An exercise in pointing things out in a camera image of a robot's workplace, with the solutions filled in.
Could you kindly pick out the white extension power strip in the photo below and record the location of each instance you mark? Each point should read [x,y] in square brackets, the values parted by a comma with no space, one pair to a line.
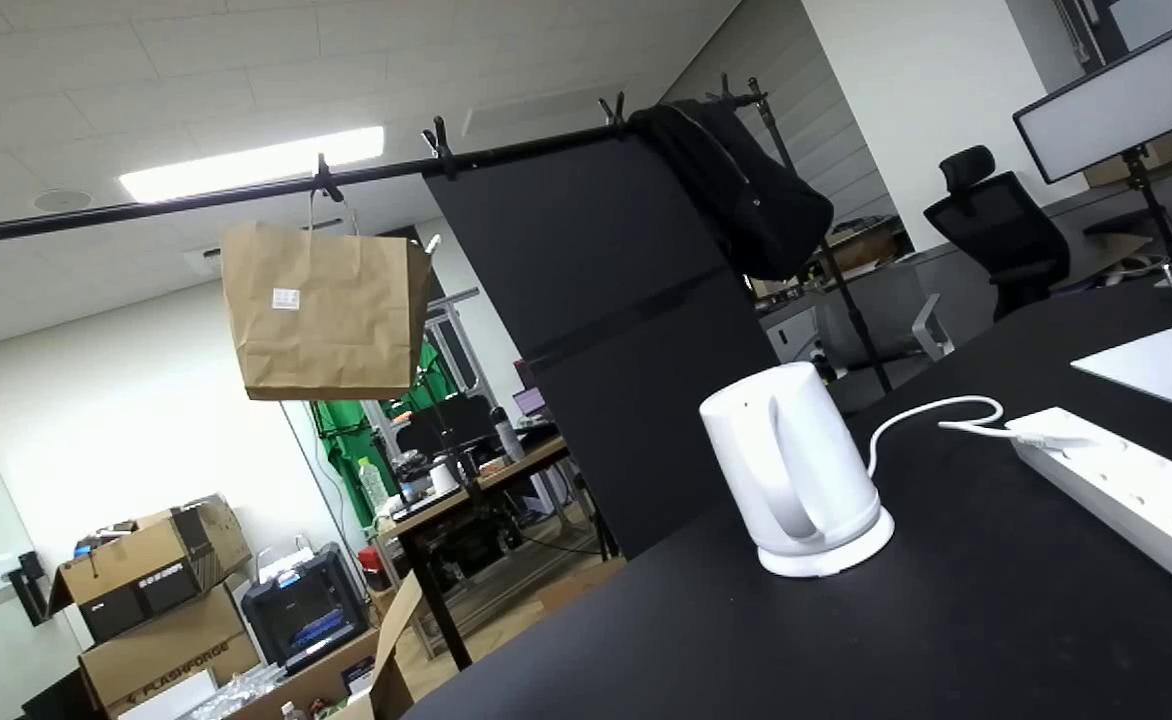
[1123,483]

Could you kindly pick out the black backdrop cloth panel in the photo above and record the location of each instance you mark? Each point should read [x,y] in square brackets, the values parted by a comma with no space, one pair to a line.
[624,319]

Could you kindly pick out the black hanging bag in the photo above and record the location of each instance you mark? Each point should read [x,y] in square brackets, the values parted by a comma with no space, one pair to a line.
[771,219]

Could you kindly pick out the wooden desk black legs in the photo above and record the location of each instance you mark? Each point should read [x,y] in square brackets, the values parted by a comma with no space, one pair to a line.
[470,500]

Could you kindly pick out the green cloth backdrop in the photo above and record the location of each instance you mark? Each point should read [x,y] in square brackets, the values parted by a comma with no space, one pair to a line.
[351,438]

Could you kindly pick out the white electric kettle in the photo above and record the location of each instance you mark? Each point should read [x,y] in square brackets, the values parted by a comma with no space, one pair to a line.
[794,475]

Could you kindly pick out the brown paper bag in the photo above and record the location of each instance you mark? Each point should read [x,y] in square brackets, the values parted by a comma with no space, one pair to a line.
[323,319]

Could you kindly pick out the black horizontal backdrop pole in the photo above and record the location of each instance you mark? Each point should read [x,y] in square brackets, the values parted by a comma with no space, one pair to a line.
[324,182]

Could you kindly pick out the black crate bin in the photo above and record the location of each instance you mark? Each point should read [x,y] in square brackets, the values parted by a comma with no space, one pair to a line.
[306,611]

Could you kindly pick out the black office chair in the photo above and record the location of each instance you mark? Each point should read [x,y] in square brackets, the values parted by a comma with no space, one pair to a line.
[992,222]

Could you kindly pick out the upper cardboard box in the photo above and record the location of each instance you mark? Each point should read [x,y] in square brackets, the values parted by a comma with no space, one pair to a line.
[155,567]

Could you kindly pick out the cardboard box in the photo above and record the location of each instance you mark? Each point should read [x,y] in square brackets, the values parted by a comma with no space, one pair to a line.
[155,567]
[195,636]

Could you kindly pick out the lower cardboard box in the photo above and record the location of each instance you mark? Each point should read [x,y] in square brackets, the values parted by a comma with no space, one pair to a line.
[195,636]

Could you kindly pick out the computer monitor on stand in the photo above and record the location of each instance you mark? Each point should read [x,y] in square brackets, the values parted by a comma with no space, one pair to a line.
[1107,116]

